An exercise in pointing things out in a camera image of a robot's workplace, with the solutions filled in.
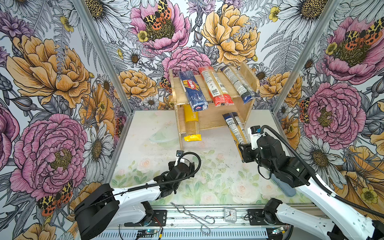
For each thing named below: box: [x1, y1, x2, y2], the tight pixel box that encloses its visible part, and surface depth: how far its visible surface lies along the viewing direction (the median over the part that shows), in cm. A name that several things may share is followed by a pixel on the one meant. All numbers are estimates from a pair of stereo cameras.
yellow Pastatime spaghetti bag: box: [183, 104, 202, 142], surface depth 81 cm
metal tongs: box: [170, 202, 215, 236], surface depth 76 cm
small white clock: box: [223, 207, 237, 224], surface depth 75 cm
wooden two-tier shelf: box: [169, 62, 260, 151], surface depth 72 cm
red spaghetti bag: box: [198, 66, 235, 107], surface depth 70 cm
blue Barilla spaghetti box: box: [178, 70, 209, 112], surface depth 67 cm
